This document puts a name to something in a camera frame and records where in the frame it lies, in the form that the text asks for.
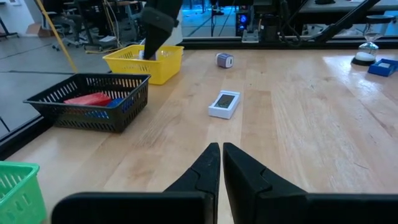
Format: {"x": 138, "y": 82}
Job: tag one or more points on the blue digital thermometer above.
{"x": 115, "y": 102}
{"x": 377, "y": 70}

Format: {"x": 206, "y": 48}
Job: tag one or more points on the white digital thermometer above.
{"x": 224, "y": 104}

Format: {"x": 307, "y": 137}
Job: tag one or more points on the silver arm base bracket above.
{"x": 250, "y": 37}

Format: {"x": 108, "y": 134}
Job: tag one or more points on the grey desk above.
{"x": 342, "y": 5}

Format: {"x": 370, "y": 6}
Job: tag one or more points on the purple white plug adapter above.
{"x": 224, "y": 60}

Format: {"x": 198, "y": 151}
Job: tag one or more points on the cardboard box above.
{"x": 37, "y": 31}

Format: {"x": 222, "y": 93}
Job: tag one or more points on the black computer tower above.
{"x": 241, "y": 28}

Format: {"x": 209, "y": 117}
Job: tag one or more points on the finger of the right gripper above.
{"x": 157, "y": 31}

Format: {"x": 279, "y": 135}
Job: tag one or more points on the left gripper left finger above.
{"x": 199, "y": 186}

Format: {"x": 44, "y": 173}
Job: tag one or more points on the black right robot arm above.
{"x": 270, "y": 28}

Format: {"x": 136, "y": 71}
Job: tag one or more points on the office chair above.
{"x": 66, "y": 23}

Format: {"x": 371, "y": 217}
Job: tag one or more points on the white cylindrical object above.
{"x": 140, "y": 55}

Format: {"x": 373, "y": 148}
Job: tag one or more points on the white cylindrical air purifier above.
{"x": 178, "y": 35}

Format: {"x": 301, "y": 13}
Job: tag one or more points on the red digital thermometer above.
{"x": 88, "y": 99}

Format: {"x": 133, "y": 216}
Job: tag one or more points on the black plastic basket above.
{"x": 93, "y": 124}

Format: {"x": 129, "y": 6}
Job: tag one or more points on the green plastic basket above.
{"x": 18, "y": 193}

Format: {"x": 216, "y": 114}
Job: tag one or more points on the yellow plastic basket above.
{"x": 161, "y": 73}

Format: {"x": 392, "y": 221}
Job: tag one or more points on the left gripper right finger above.
{"x": 248, "y": 193}

